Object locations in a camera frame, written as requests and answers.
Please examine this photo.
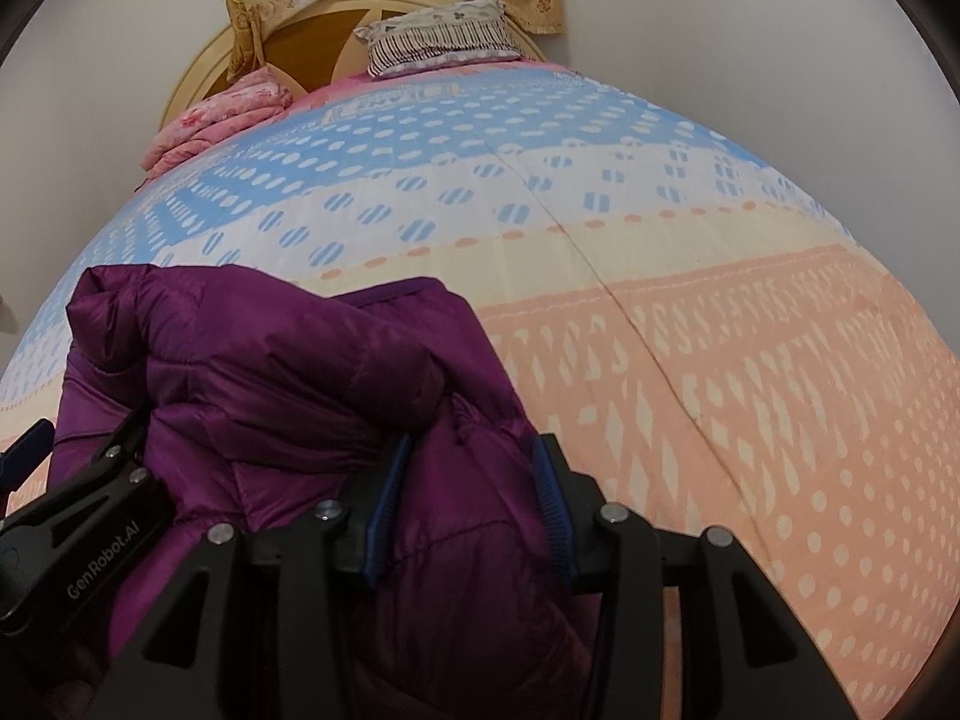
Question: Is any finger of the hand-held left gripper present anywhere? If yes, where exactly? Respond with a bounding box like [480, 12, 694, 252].
[0, 420, 55, 475]
[0, 403, 155, 541]

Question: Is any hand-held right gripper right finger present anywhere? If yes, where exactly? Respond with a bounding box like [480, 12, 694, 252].
[529, 433, 856, 720]

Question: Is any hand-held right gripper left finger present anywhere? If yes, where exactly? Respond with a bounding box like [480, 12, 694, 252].
[90, 431, 417, 720]

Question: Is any purple puffer jacket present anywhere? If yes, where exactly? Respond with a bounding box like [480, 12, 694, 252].
[49, 264, 601, 720]

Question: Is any blue and peach patterned bedspread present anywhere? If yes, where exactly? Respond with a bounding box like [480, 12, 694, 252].
[0, 60, 955, 720]

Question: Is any pink folded quilt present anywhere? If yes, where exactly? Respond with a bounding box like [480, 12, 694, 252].
[141, 66, 308, 179]

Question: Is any round wooden headboard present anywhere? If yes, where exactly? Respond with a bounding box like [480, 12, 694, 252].
[163, 0, 548, 132]

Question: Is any striped pillow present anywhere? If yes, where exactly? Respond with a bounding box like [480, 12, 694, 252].
[352, 0, 524, 80]

